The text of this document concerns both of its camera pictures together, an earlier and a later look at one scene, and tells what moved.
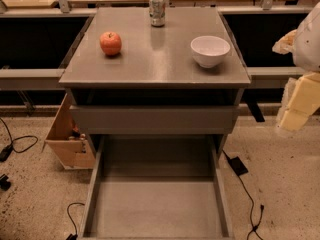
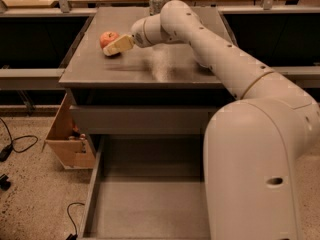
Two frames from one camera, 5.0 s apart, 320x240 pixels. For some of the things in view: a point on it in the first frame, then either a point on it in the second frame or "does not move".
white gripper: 308,45 to 137,34
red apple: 110,43 does not move
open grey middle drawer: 157,187 does not move
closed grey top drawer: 154,119 does not move
